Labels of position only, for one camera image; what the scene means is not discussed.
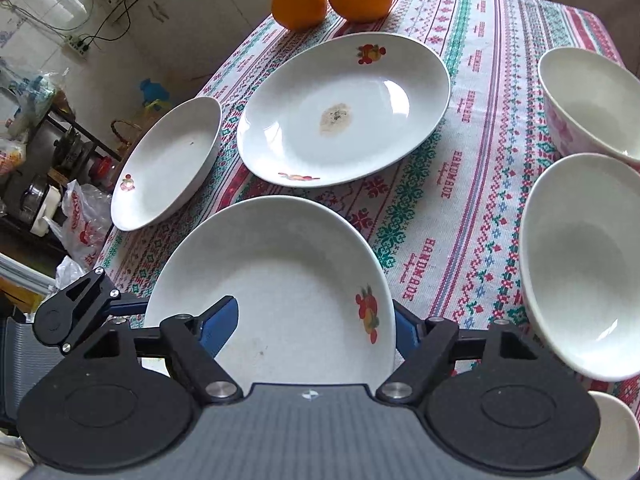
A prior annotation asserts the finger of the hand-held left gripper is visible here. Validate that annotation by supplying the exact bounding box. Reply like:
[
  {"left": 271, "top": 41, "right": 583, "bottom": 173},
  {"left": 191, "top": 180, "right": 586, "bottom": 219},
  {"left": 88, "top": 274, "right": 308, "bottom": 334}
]
[{"left": 32, "top": 267, "right": 151, "bottom": 356}]

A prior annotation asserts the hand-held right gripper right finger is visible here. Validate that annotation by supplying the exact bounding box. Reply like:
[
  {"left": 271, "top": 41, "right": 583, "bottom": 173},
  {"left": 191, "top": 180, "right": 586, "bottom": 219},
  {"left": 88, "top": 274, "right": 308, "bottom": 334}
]
[{"left": 375, "top": 300, "right": 546, "bottom": 406}]

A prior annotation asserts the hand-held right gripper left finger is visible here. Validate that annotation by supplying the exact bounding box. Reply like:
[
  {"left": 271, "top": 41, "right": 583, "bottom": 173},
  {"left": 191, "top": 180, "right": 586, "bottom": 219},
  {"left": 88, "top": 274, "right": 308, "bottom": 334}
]
[{"left": 82, "top": 296, "right": 243, "bottom": 406}]

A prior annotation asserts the red and white plastic bag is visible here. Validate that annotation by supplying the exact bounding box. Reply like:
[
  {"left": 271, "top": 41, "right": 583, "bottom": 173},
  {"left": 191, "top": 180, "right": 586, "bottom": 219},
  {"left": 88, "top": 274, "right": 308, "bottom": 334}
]
[{"left": 50, "top": 180, "right": 113, "bottom": 268}]

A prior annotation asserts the grey mesh chair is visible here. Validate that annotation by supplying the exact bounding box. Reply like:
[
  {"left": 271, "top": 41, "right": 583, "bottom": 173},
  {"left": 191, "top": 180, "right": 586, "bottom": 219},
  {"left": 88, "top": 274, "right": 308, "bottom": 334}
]
[{"left": 0, "top": 307, "right": 58, "bottom": 431}]

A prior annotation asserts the patterned red green tablecloth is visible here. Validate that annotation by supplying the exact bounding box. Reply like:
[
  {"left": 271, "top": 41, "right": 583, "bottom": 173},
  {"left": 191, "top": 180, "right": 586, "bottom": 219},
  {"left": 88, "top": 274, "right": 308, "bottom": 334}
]
[{"left": 92, "top": 0, "right": 640, "bottom": 403}]

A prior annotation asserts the wicker basket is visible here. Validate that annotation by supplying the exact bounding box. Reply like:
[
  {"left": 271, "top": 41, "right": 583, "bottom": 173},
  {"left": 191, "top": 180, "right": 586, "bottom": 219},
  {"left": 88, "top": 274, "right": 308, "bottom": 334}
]
[{"left": 110, "top": 119, "right": 147, "bottom": 153}]

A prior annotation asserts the dark metal storage rack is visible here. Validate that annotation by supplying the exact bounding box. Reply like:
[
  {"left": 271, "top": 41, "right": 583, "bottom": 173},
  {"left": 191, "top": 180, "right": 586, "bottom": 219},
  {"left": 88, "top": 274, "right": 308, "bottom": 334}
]
[{"left": 0, "top": 105, "right": 121, "bottom": 246}]

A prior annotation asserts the blue plastic toy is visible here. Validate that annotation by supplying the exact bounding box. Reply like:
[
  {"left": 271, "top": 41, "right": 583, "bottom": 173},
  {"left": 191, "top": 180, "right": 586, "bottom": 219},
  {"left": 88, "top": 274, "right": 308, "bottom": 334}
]
[{"left": 139, "top": 77, "right": 170, "bottom": 111}]

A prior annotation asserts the large white fruit-print plate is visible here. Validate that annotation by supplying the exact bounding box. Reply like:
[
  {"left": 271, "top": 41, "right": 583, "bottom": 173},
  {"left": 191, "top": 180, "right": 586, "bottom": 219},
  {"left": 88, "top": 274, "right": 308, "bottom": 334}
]
[{"left": 236, "top": 32, "right": 452, "bottom": 188}]

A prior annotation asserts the white power strip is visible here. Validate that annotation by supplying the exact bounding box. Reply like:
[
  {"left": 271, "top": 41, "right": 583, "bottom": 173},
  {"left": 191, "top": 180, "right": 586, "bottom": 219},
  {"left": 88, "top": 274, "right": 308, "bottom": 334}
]
[{"left": 62, "top": 34, "right": 92, "bottom": 58}]

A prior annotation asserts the white bowl with pink print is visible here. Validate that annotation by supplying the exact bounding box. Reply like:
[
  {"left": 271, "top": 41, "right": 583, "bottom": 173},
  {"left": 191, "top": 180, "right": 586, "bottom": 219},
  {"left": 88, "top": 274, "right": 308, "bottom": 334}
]
[{"left": 537, "top": 47, "right": 640, "bottom": 168}]

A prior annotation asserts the black power cable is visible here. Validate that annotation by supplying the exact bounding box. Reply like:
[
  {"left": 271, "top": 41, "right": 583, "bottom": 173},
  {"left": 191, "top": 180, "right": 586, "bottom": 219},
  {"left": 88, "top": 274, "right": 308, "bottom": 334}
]
[{"left": 82, "top": 0, "right": 171, "bottom": 46}]

